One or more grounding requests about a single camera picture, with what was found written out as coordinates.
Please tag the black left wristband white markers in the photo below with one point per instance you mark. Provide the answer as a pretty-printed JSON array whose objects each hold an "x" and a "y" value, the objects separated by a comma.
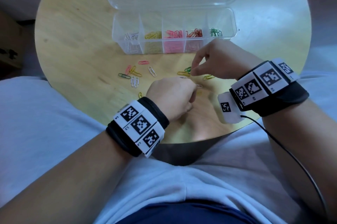
[{"x": 118, "y": 137}]

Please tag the heap of white paper clips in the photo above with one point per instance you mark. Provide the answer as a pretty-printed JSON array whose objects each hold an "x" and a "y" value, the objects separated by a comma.
[{"x": 133, "y": 45}]

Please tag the person's left forearm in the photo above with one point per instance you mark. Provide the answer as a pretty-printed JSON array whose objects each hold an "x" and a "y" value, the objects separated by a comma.
[{"x": 52, "y": 184}]

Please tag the pile of coloured paper clips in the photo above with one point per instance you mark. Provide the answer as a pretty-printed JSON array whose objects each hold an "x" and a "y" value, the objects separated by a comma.
[{"x": 134, "y": 81}]

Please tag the brown cardboard box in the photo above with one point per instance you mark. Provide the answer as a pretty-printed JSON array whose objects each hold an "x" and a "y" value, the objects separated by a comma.
[{"x": 10, "y": 37}]

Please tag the person's right forearm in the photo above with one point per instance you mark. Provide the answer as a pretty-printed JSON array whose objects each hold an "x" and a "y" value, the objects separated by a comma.
[{"x": 308, "y": 142}]

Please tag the heap of yellow paper clips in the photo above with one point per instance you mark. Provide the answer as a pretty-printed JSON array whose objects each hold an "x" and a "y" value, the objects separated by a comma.
[{"x": 152, "y": 46}]

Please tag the heap of green paper clips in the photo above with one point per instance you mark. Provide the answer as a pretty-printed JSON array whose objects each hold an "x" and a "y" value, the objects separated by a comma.
[{"x": 216, "y": 32}]

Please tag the black right wristband white markers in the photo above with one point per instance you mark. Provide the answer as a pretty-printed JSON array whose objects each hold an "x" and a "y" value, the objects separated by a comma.
[{"x": 289, "y": 100}]

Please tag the black wristband white markers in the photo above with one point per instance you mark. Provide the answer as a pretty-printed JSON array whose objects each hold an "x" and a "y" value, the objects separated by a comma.
[
  {"x": 289, "y": 100},
  {"x": 118, "y": 137}
]

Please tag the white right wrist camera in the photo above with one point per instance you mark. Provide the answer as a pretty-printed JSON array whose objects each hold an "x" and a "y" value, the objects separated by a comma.
[{"x": 231, "y": 117}]

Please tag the person's left hand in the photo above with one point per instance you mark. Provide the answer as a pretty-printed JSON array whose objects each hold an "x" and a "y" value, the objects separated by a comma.
[{"x": 171, "y": 97}]

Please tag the heap of red paper clips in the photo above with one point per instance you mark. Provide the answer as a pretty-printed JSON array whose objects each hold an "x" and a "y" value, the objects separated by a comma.
[{"x": 194, "y": 45}]

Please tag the dark blue shirt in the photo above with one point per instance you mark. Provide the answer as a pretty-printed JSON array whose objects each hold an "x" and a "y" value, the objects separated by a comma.
[{"x": 184, "y": 213}]

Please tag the heap of pink paper clips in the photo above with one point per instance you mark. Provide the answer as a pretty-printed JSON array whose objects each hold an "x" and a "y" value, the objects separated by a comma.
[{"x": 173, "y": 46}]

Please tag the person's right hand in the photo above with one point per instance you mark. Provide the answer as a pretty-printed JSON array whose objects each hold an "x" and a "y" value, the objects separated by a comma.
[{"x": 226, "y": 60}]

